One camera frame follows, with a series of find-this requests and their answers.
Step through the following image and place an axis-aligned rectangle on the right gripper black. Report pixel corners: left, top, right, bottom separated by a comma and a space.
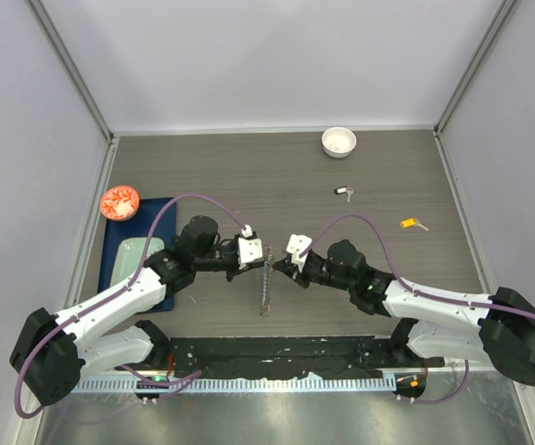
274, 254, 354, 292

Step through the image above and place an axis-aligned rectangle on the large keyring with small rings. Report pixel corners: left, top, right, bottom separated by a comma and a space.
259, 245, 274, 316

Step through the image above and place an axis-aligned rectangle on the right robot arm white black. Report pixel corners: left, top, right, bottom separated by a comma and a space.
274, 235, 535, 387

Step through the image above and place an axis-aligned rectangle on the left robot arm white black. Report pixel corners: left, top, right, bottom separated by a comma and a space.
9, 215, 263, 406

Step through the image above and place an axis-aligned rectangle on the key with black tag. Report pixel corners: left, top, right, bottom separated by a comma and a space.
334, 186, 354, 203

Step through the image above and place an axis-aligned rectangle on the dark blue tray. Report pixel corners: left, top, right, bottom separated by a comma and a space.
95, 197, 178, 312

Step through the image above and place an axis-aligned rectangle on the pale green rectangular plate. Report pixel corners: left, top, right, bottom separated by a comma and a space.
109, 237, 146, 287

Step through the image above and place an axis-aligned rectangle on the key with yellow tag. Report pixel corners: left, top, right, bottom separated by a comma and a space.
400, 218, 429, 232

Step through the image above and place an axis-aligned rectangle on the white bowl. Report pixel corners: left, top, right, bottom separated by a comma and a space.
321, 127, 357, 159

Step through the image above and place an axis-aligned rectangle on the orange patterned bowl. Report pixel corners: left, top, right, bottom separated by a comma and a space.
99, 185, 140, 222

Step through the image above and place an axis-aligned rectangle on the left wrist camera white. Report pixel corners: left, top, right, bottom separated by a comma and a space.
236, 224, 263, 270

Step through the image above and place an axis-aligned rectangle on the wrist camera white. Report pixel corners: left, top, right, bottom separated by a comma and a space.
236, 224, 263, 270
286, 234, 312, 272

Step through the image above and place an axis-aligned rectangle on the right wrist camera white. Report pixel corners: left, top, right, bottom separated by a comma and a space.
286, 234, 312, 272

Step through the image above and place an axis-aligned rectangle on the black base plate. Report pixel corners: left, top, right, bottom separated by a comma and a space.
129, 336, 445, 380

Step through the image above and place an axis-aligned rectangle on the slotted cable duct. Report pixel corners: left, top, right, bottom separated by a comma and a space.
72, 374, 396, 395

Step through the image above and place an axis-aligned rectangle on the left aluminium corner post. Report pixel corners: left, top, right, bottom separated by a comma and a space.
24, 0, 121, 140

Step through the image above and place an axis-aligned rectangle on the aluminium corner post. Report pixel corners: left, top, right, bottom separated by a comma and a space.
24, 0, 121, 140
432, 0, 521, 138

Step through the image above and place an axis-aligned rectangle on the right aluminium corner post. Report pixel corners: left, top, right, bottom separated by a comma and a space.
432, 0, 521, 138

